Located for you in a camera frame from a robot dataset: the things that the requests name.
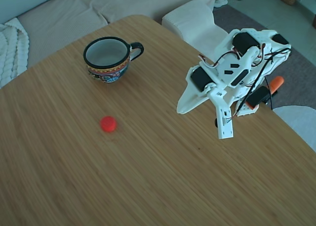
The red bottle cap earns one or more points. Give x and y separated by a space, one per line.
108 123

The colourful painted ceramic cup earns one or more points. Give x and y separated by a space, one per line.
108 72

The white padded footstool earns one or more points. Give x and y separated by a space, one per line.
192 20

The orange and black clamp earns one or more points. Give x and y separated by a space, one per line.
277 82

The grey rug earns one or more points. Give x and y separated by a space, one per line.
247 18

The white chair seat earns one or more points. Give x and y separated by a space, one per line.
298 122

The beige sofa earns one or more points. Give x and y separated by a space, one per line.
74 20

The white knitted blanket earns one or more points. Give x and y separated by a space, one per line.
11 50

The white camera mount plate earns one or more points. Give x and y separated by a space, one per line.
225 130

